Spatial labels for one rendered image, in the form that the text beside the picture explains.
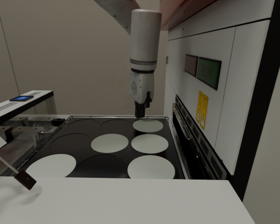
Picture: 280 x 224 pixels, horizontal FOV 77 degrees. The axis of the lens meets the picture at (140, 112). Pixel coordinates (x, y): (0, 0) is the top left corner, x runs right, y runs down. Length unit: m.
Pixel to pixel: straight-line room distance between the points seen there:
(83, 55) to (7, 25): 0.99
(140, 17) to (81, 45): 1.96
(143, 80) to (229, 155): 0.33
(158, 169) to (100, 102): 2.15
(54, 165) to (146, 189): 0.25
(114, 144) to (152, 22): 0.34
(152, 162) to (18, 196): 0.25
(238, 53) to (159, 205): 0.22
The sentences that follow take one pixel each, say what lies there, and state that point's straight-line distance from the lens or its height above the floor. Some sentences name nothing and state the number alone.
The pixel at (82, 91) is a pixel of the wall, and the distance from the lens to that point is 2.53.
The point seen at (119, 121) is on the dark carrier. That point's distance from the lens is 0.62.
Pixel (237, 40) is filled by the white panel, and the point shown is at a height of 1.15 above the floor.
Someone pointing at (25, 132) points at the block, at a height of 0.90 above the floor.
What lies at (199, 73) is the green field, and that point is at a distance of 0.41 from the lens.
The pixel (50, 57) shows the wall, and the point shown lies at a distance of 2.63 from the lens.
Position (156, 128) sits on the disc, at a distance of 0.56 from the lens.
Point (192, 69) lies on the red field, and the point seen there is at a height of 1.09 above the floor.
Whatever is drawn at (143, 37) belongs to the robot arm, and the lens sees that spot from 0.51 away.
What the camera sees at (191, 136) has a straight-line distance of 0.44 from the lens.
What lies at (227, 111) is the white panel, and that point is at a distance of 0.29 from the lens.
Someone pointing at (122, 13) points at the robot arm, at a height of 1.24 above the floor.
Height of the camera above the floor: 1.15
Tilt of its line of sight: 21 degrees down
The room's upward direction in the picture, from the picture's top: straight up
